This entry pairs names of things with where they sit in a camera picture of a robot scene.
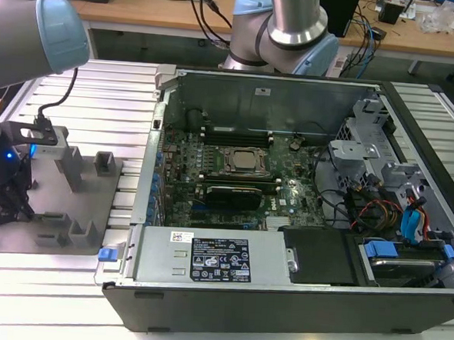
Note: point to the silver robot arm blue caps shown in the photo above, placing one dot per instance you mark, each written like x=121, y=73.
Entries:
x=12, y=29

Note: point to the grey parts rack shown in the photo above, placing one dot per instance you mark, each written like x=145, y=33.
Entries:
x=55, y=198

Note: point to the blue case latch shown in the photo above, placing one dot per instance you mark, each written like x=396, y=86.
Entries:
x=107, y=255

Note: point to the grey power supply black label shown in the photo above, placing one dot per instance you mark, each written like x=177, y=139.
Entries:
x=160, y=254

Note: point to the grey case release latch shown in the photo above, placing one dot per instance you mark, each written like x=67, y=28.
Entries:
x=164, y=73

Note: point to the wooden desk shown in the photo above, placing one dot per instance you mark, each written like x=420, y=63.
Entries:
x=144, y=14

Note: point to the black Nvidia graphics card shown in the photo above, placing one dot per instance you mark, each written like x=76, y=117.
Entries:
x=233, y=199

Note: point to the silver CPU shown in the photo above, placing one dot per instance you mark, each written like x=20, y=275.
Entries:
x=245, y=159

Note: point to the CPU socket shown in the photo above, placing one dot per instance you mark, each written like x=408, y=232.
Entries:
x=247, y=148

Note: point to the black PC case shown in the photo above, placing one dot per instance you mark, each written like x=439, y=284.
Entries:
x=241, y=313

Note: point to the silver chipset heat sink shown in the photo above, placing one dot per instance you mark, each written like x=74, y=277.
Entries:
x=277, y=224

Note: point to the green motherboard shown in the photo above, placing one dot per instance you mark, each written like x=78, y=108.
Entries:
x=288, y=170

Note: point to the coin cell battery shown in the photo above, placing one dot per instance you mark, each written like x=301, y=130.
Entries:
x=295, y=144

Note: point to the black plastic shroud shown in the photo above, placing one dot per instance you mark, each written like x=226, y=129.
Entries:
x=322, y=256

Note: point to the grey metal drive cage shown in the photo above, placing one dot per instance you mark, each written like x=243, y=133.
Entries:
x=351, y=154

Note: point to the white power strip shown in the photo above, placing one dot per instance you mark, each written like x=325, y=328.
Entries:
x=339, y=65

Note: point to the blue disk carrier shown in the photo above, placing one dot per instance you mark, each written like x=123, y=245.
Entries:
x=380, y=250

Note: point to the tall black box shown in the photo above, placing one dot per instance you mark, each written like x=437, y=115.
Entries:
x=342, y=13

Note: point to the hard disk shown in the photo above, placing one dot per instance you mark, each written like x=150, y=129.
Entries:
x=406, y=271

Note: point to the black power adapter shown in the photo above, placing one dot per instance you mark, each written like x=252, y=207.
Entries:
x=380, y=33

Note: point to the small black box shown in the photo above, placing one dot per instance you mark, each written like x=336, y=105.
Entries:
x=391, y=12

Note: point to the clear plastic bags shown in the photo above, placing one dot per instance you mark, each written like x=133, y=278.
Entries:
x=444, y=17

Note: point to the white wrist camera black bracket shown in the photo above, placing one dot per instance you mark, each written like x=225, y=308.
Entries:
x=52, y=149

